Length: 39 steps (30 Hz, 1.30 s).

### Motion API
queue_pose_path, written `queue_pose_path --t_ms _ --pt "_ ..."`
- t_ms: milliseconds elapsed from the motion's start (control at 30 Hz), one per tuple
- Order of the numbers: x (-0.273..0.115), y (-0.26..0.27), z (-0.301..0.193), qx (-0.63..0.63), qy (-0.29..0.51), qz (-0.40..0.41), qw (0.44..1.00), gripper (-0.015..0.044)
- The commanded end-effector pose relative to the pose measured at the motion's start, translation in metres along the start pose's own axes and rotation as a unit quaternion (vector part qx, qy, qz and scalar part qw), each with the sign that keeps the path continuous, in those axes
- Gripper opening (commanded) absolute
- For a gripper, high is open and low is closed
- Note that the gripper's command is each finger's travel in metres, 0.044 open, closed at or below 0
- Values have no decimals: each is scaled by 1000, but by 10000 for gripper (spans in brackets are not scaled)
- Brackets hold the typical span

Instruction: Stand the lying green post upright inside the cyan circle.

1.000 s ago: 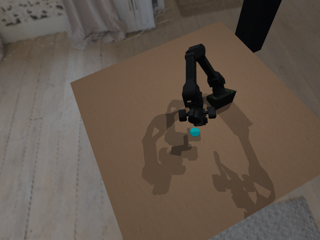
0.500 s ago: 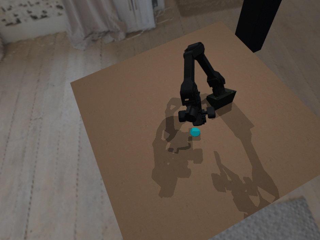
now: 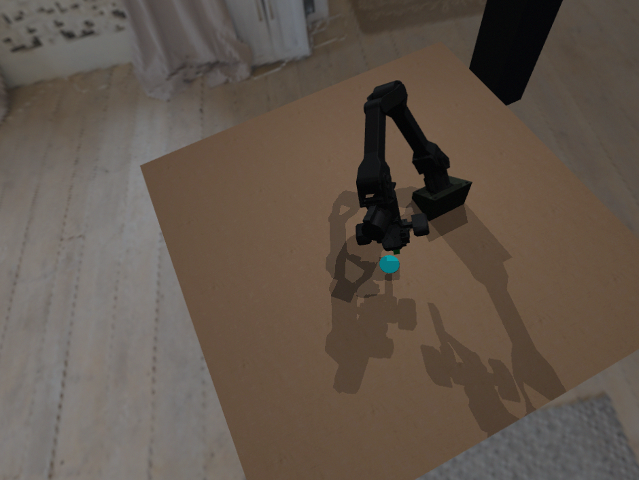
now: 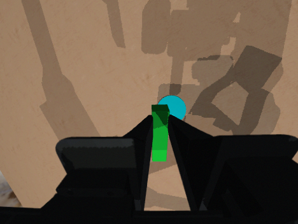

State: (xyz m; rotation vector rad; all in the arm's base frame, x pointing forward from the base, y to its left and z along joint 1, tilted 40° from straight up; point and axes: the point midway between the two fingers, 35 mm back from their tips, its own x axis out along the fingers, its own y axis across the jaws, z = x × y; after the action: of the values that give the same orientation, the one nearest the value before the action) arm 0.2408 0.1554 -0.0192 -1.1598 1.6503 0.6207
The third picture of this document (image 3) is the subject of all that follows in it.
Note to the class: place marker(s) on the cyan circle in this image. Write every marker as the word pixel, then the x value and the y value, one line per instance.
pixel 389 264

